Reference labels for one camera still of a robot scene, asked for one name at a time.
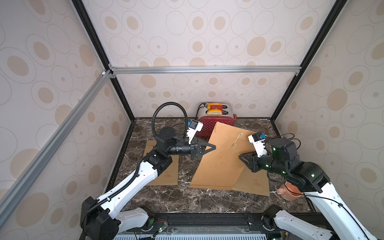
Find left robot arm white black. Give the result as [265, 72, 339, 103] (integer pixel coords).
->
[80, 120, 216, 240]

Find diagonal aluminium rail left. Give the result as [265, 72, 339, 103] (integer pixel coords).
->
[1, 70, 112, 228]

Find black corrugated cable hose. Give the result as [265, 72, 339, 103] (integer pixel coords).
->
[151, 101, 189, 139]

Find brown file envelope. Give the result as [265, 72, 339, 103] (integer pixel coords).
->
[232, 167, 270, 197]
[190, 123, 255, 190]
[144, 140, 179, 186]

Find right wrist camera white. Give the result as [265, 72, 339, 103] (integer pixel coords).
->
[248, 133, 268, 158]

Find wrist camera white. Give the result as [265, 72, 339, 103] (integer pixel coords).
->
[248, 133, 268, 158]
[186, 120, 204, 145]

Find yellow toast slot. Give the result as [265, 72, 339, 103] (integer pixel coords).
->
[207, 103, 223, 110]
[206, 109, 223, 116]

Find horizontal aluminium rail back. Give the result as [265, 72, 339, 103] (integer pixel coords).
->
[112, 65, 302, 75]

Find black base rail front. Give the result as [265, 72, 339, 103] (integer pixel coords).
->
[79, 212, 339, 240]

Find yellow toast front slot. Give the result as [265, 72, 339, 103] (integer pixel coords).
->
[206, 109, 223, 116]

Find envelope white string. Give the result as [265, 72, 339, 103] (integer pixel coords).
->
[231, 132, 244, 157]

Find red toaster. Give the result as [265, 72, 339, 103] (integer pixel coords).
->
[196, 103, 237, 137]

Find yellow toast rear slot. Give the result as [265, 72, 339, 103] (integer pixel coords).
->
[207, 103, 223, 110]

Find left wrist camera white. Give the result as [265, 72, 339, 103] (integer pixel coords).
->
[186, 120, 204, 145]

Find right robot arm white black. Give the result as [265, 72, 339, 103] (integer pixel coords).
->
[239, 134, 375, 240]

